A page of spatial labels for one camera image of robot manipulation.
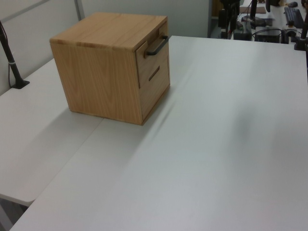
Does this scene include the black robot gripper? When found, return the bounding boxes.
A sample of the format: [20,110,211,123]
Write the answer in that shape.
[218,0,241,39]

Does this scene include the black metal drawer handle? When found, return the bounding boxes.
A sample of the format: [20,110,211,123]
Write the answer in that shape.
[143,35,169,57]

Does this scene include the wooden drawer with slide rail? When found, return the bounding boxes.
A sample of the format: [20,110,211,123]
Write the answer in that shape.
[135,23,171,89]

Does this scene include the wooden drawer cabinet box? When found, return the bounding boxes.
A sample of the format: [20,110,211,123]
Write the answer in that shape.
[49,12,171,127]

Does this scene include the black stand with round base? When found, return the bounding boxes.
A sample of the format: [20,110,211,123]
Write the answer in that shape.
[241,0,261,24]

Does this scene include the black electronics box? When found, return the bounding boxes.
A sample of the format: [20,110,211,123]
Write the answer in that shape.
[254,28,282,44]

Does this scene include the black computer keyboard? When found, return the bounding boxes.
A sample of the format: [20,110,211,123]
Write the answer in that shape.
[283,6,306,28]

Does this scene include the black clamp pole stand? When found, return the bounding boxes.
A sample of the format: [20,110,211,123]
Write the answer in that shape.
[293,13,308,51]

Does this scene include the white partition frame post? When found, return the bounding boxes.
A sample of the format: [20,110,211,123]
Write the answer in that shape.
[74,0,84,19]

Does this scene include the black camera pole with base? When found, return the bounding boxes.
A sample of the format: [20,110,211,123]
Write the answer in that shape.
[0,20,31,90]

